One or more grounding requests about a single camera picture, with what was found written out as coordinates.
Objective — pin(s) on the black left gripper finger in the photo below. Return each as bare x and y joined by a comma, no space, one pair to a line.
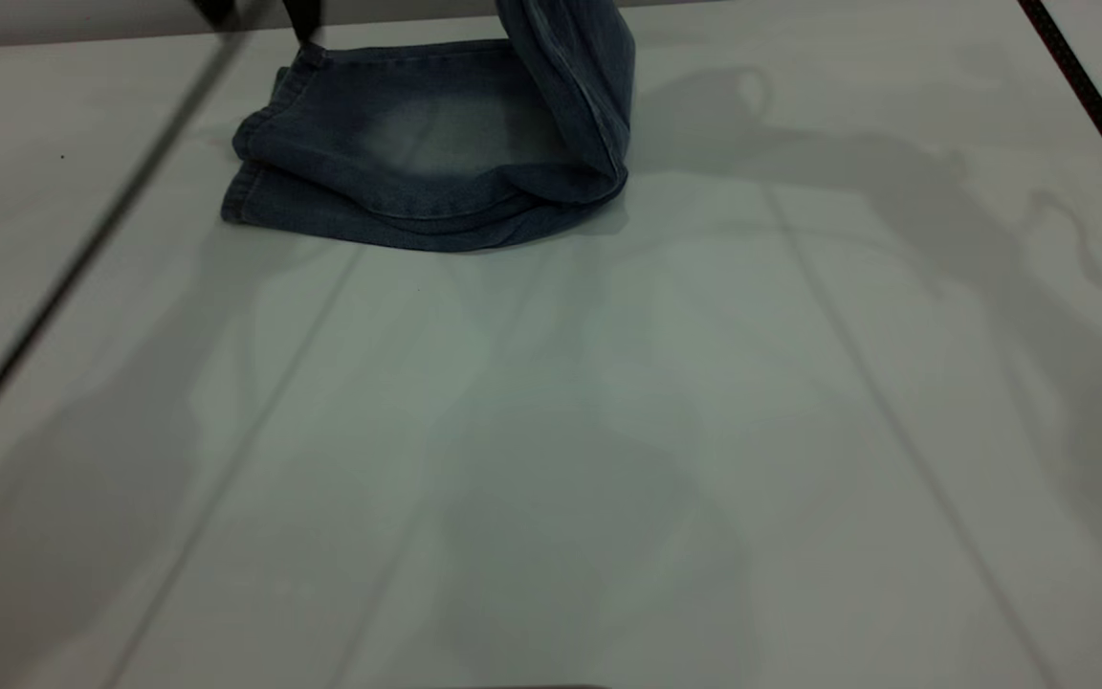
218,10
304,17

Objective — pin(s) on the blue denim shorts basketball print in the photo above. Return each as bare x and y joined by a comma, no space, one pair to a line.
455,153

